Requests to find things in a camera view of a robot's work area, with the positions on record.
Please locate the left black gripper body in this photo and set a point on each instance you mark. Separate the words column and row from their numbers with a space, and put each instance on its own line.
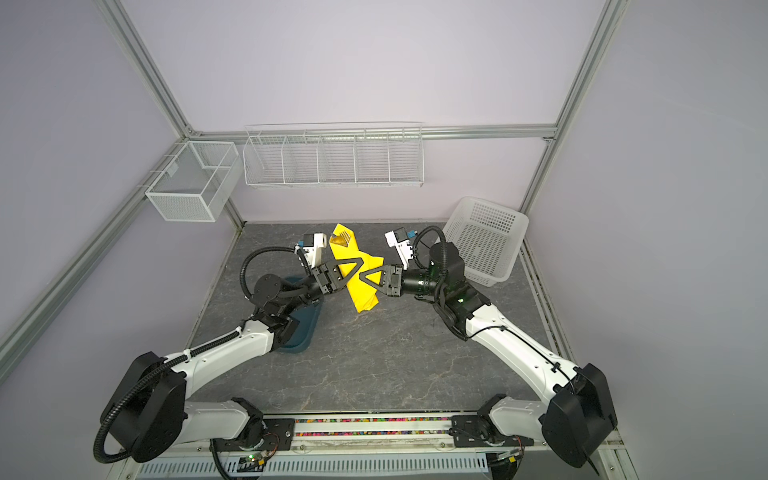
column 321, row 276

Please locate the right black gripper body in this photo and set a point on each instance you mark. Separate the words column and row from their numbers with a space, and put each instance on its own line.
column 397, row 288

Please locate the teal plastic tray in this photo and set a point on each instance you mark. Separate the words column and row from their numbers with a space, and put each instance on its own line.
column 300, row 327

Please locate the white perforated plastic basket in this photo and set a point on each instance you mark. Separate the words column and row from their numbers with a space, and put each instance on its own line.
column 488, row 237

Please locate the silver fork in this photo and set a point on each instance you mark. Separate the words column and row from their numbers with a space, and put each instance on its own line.
column 342, row 239

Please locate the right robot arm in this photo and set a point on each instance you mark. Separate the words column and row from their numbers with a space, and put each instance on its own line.
column 574, row 411

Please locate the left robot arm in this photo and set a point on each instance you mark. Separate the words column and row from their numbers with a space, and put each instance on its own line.
column 151, row 410

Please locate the white vent grille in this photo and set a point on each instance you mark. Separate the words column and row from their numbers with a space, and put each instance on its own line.
column 323, row 466

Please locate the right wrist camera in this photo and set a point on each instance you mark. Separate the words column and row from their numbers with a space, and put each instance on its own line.
column 400, row 240

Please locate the white wire wall rack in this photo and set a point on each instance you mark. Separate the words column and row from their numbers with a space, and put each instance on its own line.
column 331, row 154

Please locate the aluminium front rail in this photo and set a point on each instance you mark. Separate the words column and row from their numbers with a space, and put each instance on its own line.
column 397, row 427

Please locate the white mesh wall box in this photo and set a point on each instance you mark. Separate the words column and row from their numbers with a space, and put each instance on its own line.
column 196, row 184

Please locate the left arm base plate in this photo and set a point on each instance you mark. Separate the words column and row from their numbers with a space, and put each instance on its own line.
column 267, row 435

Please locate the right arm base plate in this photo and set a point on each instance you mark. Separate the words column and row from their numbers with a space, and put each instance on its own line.
column 473, row 431

